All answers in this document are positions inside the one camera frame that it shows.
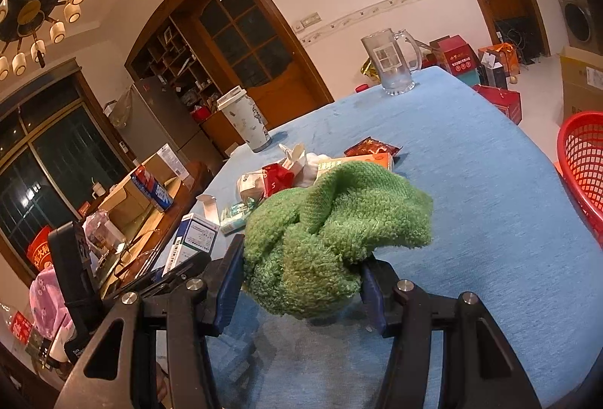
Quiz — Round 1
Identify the black crate with cables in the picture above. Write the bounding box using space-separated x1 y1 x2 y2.
494 16 542 61

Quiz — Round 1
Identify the clear glass mug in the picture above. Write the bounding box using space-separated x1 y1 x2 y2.
360 29 423 96

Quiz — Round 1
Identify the red paper sign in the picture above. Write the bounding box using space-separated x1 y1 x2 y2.
26 225 55 269

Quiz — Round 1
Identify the low red gift box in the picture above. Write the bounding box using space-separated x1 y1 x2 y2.
471 84 523 125

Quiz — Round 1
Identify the large cardboard box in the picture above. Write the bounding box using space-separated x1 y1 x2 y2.
560 46 603 122

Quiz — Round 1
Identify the white printed tumbler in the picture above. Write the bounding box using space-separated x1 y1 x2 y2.
217 85 272 153

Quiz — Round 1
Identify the chandelier with white shades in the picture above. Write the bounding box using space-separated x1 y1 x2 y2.
0 0 88 82

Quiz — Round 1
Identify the wall socket plate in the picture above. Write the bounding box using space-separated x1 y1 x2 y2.
292 12 323 31

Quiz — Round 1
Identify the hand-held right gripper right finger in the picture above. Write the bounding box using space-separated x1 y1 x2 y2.
360 259 542 409

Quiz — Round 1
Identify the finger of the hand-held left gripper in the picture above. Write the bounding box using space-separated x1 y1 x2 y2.
101 251 212 301

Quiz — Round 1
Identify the grey washing machine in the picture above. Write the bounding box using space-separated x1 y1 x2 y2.
558 0 599 49

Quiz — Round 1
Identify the white crumpled cloth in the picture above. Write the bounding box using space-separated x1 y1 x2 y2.
278 143 326 185

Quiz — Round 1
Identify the wooden shelf cabinet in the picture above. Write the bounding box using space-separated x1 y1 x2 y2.
127 14 227 127

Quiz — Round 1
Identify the white and blue medicine box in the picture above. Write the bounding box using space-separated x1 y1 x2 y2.
162 214 221 275

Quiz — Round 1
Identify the orange packet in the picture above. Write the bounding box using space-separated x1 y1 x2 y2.
317 152 395 177

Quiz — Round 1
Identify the wooden door with glass panes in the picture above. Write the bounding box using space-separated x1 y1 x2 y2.
191 0 335 118

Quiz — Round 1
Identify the pink floral cloth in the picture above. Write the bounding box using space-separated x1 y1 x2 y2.
29 270 73 344

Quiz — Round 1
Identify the dark red snack packet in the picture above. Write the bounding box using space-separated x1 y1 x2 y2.
344 137 402 158

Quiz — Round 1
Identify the round wooden table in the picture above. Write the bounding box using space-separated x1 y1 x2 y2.
94 162 210 297

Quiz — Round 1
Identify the blue and red box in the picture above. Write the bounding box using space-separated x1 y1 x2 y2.
129 164 175 213

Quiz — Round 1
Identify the red and white box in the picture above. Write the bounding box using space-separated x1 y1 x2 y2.
261 163 295 198

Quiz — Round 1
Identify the red plastic mesh basket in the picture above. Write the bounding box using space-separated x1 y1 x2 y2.
556 110 603 250

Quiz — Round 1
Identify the brown cardboard box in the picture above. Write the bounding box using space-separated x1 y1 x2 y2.
96 176 156 226

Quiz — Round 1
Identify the dark window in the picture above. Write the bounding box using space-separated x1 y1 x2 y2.
0 75 137 259

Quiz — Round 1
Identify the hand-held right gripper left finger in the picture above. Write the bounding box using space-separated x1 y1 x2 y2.
54 234 246 409

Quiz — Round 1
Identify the clear plastic bag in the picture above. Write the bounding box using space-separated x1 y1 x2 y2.
108 86 135 130

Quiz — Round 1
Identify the grey refrigerator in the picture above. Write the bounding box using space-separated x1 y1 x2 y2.
115 77 222 165

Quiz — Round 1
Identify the tall red gift box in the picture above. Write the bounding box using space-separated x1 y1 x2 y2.
431 35 481 82

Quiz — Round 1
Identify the small green packet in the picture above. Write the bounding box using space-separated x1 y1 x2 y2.
220 199 260 233

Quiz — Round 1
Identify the black and white box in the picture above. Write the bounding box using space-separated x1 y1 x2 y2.
481 53 510 90

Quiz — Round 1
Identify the green terry towel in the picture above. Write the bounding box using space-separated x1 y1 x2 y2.
242 159 434 320

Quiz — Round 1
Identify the orange gift bag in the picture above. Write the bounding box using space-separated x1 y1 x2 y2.
478 43 521 80

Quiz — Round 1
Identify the white printed packet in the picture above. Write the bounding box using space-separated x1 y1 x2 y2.
236 172 267 205

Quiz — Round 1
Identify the thin white box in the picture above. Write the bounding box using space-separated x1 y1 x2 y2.
195 195 220 221

